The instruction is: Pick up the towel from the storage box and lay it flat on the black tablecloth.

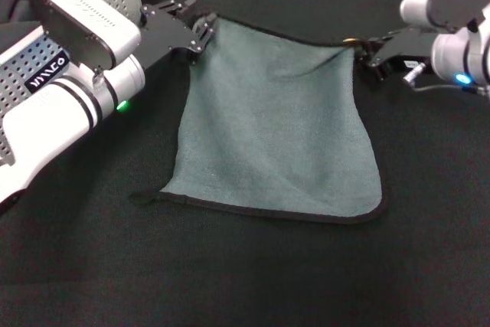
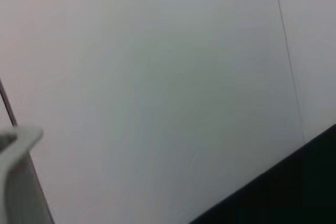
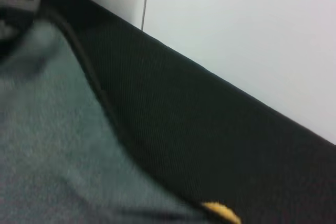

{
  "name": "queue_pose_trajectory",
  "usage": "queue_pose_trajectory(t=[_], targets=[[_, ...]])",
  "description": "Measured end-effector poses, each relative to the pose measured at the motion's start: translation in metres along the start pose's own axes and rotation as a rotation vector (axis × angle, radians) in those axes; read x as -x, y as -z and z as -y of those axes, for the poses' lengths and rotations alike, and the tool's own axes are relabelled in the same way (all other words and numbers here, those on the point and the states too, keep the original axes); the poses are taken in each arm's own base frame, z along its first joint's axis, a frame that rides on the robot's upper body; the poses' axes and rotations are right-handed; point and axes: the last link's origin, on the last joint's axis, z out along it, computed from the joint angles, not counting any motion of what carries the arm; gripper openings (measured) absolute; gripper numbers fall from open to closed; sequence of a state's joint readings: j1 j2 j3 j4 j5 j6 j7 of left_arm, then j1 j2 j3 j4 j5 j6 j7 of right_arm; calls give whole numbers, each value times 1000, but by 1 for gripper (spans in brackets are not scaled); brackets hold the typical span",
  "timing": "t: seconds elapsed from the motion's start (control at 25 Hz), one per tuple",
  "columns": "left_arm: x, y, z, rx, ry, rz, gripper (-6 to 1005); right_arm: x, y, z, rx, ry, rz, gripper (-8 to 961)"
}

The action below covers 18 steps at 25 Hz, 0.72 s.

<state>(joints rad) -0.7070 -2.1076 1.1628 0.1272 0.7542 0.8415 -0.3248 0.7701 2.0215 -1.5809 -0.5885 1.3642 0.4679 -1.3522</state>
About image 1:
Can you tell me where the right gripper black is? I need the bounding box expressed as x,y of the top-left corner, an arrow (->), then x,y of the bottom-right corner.
354,27 -> 438,83

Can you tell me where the yellow and grey towel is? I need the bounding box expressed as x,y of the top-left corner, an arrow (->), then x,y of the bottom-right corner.
129,12 -> 388,227

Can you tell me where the right gripper cable with plug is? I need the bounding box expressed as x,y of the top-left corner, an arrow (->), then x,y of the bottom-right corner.
400,61 -> 490,95

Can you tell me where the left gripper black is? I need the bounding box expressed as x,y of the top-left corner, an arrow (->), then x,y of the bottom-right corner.
134,0 -> 220,71

